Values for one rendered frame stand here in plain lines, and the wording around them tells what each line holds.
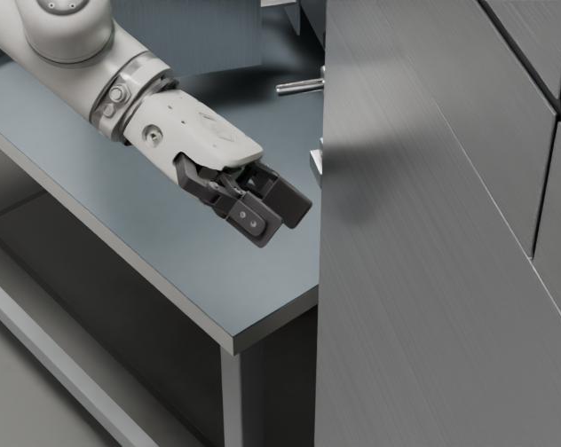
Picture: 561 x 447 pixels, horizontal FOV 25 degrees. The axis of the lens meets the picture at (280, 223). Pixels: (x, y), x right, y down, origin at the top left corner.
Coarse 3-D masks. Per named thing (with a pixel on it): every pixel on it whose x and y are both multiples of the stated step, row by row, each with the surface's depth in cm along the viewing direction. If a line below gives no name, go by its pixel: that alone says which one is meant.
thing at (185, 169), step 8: (176, 160) 110; (184, 160) 108; (192, 160) 110; (176, 168) 109; (184, 168) 107; (192, 168) 108; (184, 176) 106; (192, 176) 106; (184, 184) 106; (192, 184) 106; (200, 184) 106; (192, 192) 106; (200, 192) 107; (208, 192) 107; (208, 200) 107
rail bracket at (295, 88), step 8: (320, 72) 124; (312, 80) 123; (320, 80) 123; (280, 88) 122; (288, 88) 122; (296, 88) 122; (304, 88) 123; (312, 88) 123; (320, 88) 123; (280, 96) 122; (320, 144) 129; (312, 152) 131; (320, 152) 130; (312, 160) 130; (320, 160) 130; (312, 168) 131; (320, 168) 129; (320, 176) 128; (320, 184) 129
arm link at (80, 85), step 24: (0, 0) 113; (0, 24) 113; (0, 48) 116; (24, 48) 113; (120, 48) 112; (144, 48) 114; (48, 72) 113; (72, 72) 111; (96, 72) 112; (72, 96) 113; (96, 96) 112
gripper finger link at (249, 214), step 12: (216, 192) 107; (228, 192) 108; (204, 204) 108; (216, 204) 108; (228, 204) 108; (240, 204) 108; (252, 204) 108; (264, 204) 108; (228, 216) 109; (240, 216) 108; (252, 216) 108; (264, 216) 108; (276, 216) 108; (240, 228) 109; (252, 228) 108; (264, 228) 108; (276, 228) 108; (252, 240) 109; (264, 240) 109
